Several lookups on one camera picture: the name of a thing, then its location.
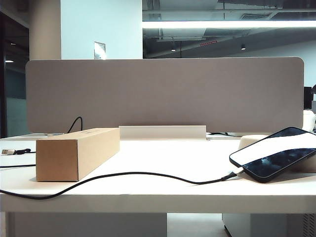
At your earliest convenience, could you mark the grey fabric desk partition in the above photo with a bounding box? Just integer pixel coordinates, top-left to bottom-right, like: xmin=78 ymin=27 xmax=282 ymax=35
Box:
xmin=25 ymin=57 xmax=305 ymax=135

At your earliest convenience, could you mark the black computer monitor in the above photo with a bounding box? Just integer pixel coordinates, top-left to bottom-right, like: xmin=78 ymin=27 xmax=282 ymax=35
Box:
xmin=304 ymin=83 xmax=316 ymax=109

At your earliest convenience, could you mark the white under-desk cabinet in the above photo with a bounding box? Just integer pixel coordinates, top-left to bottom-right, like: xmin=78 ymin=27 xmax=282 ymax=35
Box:
xmin=221 ymin=212 xmax=316 ymax=237

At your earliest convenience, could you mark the white moulded pulp tray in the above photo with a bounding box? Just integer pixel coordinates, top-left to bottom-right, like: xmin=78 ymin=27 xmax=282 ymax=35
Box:
xmin=240 ymin=134 xmax=316 ymax=173

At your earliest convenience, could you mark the black smartphone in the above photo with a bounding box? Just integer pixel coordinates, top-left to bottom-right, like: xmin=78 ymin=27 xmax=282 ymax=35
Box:
xmin=229 ymin=126 xmax=316 ymax=184

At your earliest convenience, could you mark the framed wall sign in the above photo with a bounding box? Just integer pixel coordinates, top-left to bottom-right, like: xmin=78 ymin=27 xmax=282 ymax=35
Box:
xmin=93 ymin=41 xmax=107 ymax=60

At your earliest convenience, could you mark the white rounded object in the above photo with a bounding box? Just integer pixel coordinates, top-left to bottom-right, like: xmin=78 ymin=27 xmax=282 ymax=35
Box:
xmin=303 ymin=110 xmax=316 ymax=132

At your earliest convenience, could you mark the long ceiling light strip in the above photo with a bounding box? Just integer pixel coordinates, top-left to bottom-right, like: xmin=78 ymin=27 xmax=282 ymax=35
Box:
xmin=142 ymin=20 xmax=316 ymax=29

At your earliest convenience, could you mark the white cable tray cover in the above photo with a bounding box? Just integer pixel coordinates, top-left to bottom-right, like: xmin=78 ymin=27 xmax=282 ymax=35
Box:
xmin=118 ymin=125 xmax=207 ymax=140

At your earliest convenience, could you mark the brown cardboard box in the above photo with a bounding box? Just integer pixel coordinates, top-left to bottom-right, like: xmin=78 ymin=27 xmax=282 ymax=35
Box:
xmin=36 ymin=127 xmax=121 ymax=182

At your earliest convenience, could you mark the white desk underside panel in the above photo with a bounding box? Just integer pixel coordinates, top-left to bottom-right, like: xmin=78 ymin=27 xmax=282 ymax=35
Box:
xmin=4 ymin=212 xmax=168 ymax=237

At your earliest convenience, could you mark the black charging cable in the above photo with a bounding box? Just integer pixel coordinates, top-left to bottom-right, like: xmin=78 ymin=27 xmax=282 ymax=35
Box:
xmin=0 ymin=116 xmax=245 ymax=200

